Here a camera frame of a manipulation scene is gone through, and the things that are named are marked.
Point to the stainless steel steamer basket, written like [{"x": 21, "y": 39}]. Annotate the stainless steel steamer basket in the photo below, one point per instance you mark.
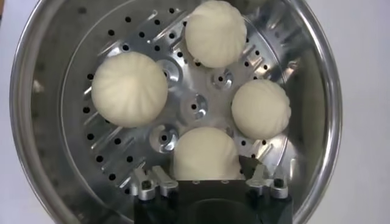
[{"x": 195, "y": 106}]

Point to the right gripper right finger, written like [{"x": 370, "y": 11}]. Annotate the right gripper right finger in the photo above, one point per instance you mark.
[{"x": 259, "y": 179}]

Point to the white steamed baozi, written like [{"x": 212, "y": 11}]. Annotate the white steamed baozi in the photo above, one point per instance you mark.
[
  {"x": 129, "y": 89},
  {"x": 205, "y": 153},
  {"x": 260, "y": 108},
  {"x": 215, "y": 33}
]

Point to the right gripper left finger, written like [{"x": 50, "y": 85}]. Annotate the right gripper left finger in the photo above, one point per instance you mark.
[{"x": 146, "y": 185}]

